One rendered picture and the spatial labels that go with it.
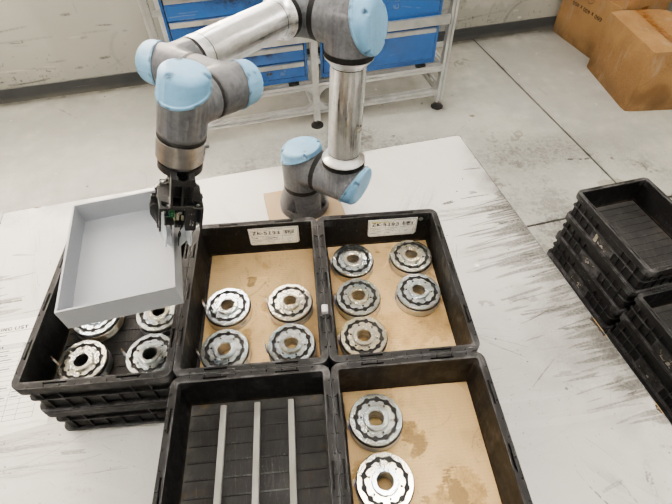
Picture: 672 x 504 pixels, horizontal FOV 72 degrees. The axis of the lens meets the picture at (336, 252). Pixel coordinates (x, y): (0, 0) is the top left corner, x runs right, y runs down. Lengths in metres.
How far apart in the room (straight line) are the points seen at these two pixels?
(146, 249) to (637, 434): 1.12
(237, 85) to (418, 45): 2.36
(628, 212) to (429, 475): 1.43
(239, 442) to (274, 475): 0.09
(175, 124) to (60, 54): 3.13
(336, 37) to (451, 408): 0.80
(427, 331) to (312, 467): 0.38
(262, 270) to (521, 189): 1.91
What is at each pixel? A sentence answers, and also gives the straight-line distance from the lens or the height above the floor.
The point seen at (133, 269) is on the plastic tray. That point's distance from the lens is 0.97.
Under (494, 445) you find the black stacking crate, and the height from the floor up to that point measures 0.88.
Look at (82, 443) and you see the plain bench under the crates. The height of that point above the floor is 0.70.
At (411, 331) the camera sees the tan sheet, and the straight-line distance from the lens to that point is 1.07.
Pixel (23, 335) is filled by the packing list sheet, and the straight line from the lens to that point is 1.46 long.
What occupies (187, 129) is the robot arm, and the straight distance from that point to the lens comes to 0.73.
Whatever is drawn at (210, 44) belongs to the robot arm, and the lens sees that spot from 0.92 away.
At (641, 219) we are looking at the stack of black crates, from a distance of 2.09.
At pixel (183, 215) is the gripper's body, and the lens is 0.84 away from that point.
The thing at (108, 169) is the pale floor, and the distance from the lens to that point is 3.09.
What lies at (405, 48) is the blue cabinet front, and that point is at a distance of 3.05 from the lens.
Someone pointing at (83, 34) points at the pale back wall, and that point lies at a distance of 3.75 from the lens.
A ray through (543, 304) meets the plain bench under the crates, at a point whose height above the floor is 0.70.
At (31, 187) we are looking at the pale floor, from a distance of 3.18.
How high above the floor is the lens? 1.74
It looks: 49 degrees down
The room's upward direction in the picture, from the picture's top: 1 degrees counter-clockwise
